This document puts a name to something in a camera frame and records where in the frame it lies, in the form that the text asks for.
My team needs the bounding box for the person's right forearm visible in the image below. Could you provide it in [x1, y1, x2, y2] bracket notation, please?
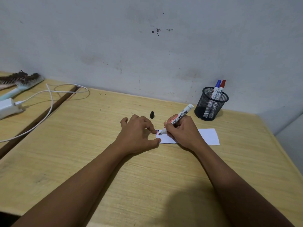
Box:
[194, 144, 295, 227]

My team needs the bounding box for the white charging cable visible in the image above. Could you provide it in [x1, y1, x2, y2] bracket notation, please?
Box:
[0, 83, 89, 143]

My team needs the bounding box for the person's left hand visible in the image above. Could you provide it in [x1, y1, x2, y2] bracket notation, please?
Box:
[116, 114, 162, 156]

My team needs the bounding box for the person's right hand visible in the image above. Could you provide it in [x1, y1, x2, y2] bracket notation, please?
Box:
[163, 114, 207, 153]

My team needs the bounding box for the teal handled brush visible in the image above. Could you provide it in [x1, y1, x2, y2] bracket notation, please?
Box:
[0, 73, 45, 101]

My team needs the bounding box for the blue capped white marker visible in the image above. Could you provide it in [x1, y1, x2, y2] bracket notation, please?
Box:
[204, 80, 222, 118]

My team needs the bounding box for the person's left forearm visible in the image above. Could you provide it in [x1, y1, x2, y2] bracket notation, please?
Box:
[11, 144, 130, 227]

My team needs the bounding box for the black mesh pen holder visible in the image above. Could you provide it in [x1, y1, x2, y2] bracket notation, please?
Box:
[194, 87, 229, 121]

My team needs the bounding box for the white paper strip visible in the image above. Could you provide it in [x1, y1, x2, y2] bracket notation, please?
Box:
[155, 128, 220, 146]

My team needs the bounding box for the red capped white marker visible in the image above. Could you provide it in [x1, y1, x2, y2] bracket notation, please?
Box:
[208, 80, 226, 119]

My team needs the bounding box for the white charger adapter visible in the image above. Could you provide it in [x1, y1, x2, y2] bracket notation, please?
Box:
[0, 98, 24, 120]

